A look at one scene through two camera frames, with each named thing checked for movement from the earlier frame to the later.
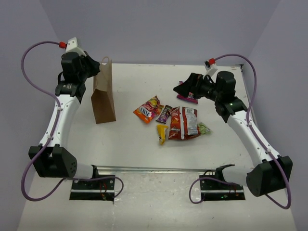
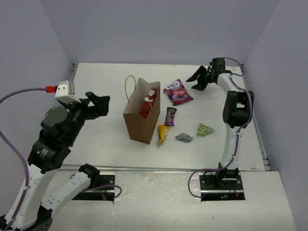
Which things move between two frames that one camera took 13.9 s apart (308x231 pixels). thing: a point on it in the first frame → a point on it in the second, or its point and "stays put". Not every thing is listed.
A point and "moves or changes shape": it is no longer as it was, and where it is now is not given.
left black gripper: x=89 y=65 → x=87 y=108
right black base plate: x=212 y=189 stays put
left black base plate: x=99 y=189 stays put
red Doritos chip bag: x=184 y=123 → x=147 y=103
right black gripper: x=193 y=84 → x=201 y=70
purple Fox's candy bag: x=190 y=98 moves or changes shape
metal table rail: x=141 y=168 stays put
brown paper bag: x=102 y=96 → x=140 y=129
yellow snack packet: x=161 y=128 stays put
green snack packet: x=204 y=130 stays put
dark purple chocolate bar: x=163 y=116 → x=169 y=120
